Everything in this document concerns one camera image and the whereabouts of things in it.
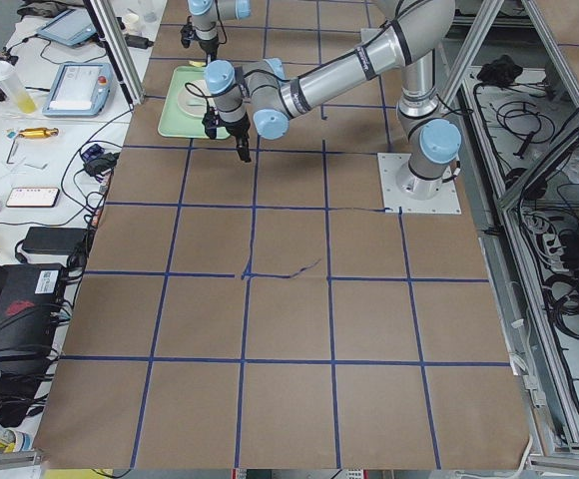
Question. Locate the clear bottle yellow liquid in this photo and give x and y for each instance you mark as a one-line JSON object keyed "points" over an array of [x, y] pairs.
{"points": [[14, 89]]}

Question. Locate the blue teach pendant front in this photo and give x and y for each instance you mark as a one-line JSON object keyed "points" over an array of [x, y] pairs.
{"points": [[79, 90]]}

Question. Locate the blue teach pendant rear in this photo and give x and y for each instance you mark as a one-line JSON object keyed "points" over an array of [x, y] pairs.
{"points": [[70, 28]]}

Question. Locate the white paper cup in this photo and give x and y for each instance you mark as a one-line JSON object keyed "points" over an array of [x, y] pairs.
{"points": [[132, 23]]}

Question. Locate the light green tray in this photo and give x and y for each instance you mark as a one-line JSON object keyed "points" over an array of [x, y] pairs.
{"points": [[174, 123]]}

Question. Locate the black power adapter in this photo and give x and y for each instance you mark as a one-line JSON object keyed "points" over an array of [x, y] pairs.
{"points": [[48, 240]]}

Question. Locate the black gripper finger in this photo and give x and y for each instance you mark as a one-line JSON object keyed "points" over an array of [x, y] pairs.
{"points": [[211, 131], [185, 42], [207, 56], [243, 149]]}

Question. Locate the blue teach pendant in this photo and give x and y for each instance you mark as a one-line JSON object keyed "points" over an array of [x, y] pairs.
{"points": [[70, 28], [79, 90]]}

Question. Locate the gold metal cylinder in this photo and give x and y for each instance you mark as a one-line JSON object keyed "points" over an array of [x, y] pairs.
{"points": [[38, 133]]}

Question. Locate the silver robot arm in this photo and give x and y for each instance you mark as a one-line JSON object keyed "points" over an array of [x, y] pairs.
{"points": [[260, 96], [214, 12]]}

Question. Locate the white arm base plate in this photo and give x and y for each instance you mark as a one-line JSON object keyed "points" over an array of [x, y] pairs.
{"points": [[404, 192]]}

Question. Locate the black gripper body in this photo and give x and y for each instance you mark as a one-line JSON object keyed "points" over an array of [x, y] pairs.
{"points": [[240, 132], [210, 45]]}

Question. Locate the aluminium frame post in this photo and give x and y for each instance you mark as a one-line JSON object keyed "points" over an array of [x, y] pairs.
{"points": [[107, 26]]}

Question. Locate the black smartphone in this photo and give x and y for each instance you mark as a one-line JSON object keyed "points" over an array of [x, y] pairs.
{"points": [[33, 198]]}

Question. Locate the white round plate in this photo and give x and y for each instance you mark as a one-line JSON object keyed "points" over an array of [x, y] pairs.
{"points": [[192, 100]]}

